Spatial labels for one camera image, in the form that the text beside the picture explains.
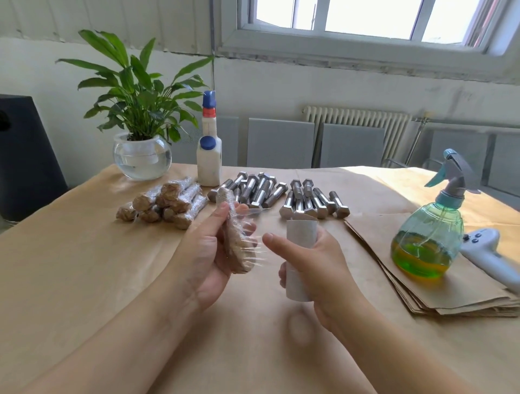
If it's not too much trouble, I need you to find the round glass vase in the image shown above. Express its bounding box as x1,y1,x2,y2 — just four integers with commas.
112,133,173,182

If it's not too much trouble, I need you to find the large brown paper table cover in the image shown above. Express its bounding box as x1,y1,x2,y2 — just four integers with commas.
0,164,520,394

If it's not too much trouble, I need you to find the person's left forearm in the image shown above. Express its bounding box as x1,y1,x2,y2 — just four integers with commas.
24,280,200,394

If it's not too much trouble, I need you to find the white cling film roll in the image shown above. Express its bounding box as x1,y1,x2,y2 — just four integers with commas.
284,219,320,303

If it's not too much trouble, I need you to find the green leafy plant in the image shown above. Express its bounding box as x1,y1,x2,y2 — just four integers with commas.
57,29,216,143

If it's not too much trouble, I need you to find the person's right forearm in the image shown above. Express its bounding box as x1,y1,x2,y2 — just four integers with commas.
325,300,480,394

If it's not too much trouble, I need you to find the white radiator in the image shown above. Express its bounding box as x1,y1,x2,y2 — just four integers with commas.
302,106,414,166

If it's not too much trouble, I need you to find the pile of steel bolts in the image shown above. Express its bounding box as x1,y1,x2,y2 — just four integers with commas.
207,170,352,220

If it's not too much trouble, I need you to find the steel hex bolt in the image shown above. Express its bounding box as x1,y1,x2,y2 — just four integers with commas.
132,187,164,213

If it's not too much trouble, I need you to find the white glue bottle blue cap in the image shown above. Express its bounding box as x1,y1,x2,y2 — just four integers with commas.
196,90,223,188

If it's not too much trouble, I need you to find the stack of brown paper sheets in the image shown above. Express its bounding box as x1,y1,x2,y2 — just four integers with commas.
343,213,520,318

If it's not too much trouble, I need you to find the grey chair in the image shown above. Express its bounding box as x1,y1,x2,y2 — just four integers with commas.
319,123,387,169
487,134,520,200
426,130,492,186
172,116,241,166
246,119,316,170

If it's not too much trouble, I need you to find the green spray bottle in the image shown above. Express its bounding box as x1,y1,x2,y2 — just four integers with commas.
390,148,480,282

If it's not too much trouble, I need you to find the white handheld controller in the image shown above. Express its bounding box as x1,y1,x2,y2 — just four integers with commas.
460,228,520,293

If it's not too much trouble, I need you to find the black trash bin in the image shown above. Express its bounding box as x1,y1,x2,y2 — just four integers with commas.
0,94,69,222

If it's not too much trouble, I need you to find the person's left hand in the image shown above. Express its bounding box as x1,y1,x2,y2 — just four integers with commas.
165,201,259,311

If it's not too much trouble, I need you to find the white vertical blind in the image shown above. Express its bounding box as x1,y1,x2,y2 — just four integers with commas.
0,0,220,56

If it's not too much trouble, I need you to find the person's right hand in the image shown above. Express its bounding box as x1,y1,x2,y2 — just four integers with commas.
262,223,359,330

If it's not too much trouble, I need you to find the white framed window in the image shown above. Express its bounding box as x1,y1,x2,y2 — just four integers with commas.
218,0,520,82

